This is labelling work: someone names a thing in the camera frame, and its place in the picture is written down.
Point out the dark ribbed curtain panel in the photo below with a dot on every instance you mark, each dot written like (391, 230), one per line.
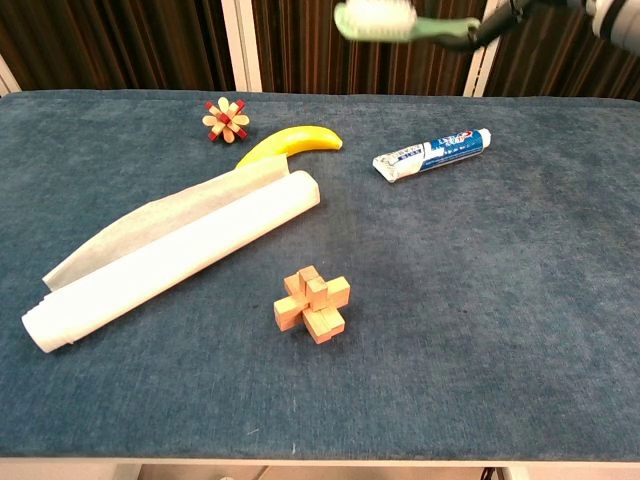
(115, 45)
(550, 65)
(310, 60)

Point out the red beige wooden ball puzzle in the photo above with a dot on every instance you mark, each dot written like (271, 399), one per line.
(226, 120)

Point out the plain wooden burr puzzle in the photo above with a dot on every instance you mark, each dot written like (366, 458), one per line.
(312, 305)

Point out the yellow banana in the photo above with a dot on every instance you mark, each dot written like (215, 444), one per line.
(300, 141)

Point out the blue white toothpaste tube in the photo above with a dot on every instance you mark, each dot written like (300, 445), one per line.
(435, 152)

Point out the green brush white bristles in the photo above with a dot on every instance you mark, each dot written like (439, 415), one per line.
(375, 17)

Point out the blue table cloth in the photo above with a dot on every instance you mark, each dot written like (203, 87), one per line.
(475, 300)

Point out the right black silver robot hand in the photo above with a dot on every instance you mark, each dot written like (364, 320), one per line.
(617, 22)

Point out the white frame post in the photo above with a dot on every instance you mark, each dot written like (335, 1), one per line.
(7, 80)
(482, 70)
(242, 45)

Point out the white rolled paper sheet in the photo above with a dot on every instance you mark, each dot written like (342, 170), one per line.
(165, 255)

